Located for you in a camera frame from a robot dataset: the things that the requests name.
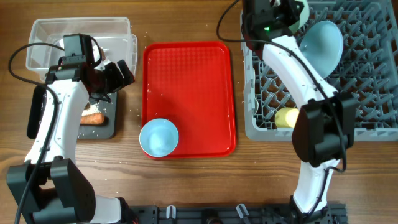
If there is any clear plastic waste bin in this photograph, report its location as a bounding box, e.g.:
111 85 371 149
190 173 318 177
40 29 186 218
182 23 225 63
25 17 138 80

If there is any green bowl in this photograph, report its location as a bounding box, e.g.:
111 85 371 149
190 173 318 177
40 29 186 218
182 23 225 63
289 0 310 34

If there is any black waste tray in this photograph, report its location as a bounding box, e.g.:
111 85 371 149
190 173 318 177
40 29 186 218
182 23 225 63
27 87 118 139

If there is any red serving tray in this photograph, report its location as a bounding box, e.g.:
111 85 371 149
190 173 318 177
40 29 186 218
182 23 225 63
141 41 237 159

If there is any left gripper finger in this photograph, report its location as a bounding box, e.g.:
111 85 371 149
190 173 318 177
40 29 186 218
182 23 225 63
104 64 123 92
117 60 135 87

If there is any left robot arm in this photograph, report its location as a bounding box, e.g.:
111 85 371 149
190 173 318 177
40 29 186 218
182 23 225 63
7 62 139 223

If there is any grey dishwasher rack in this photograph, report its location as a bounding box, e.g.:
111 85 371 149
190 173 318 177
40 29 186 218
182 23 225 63
241 1 397 141

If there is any yellow plastic cup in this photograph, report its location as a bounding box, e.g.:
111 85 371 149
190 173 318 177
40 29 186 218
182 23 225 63
275 108 299 128

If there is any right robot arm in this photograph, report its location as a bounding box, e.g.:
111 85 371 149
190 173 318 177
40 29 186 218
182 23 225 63
241 1 357 223

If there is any large light blue plate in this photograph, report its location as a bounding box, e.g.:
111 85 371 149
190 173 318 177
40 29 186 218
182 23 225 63
300 21 344 78

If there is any orange sweet potato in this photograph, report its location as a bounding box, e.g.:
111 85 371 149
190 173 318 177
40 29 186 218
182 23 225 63
80 113 106 126

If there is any small light blue bowl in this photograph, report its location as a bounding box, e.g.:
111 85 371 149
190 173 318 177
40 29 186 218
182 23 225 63
139 118 179 157

